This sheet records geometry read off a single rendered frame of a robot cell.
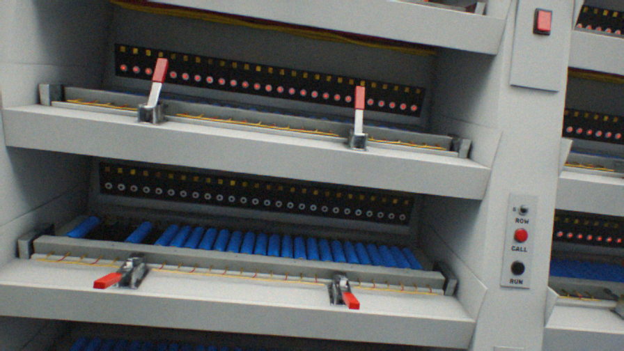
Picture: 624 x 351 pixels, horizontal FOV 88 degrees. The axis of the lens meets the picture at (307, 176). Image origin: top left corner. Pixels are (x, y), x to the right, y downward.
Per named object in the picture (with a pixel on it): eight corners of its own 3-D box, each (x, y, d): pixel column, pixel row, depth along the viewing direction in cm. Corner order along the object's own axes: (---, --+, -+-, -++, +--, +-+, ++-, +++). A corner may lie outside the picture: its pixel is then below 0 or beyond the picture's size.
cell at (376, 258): (375, 253, 56) (386, 276, 50) (364, 253, 56) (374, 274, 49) (377, 244, 55) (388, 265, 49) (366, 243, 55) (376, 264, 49)
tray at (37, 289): (467, 349, 44) (488, 289, 41) (-18, 314, 38) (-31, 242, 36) (413, 266, 63) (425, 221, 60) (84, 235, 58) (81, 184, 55)
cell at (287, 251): (292, 245, 54) (292, 267, 48) (281, 244, 54) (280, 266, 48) (293, 235, 54) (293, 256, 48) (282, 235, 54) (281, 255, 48)
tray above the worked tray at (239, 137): (482, 200, 44) (514, 97, 40) (5, 145, 39) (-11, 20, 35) (423, 162, 64) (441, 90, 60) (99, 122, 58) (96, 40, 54)
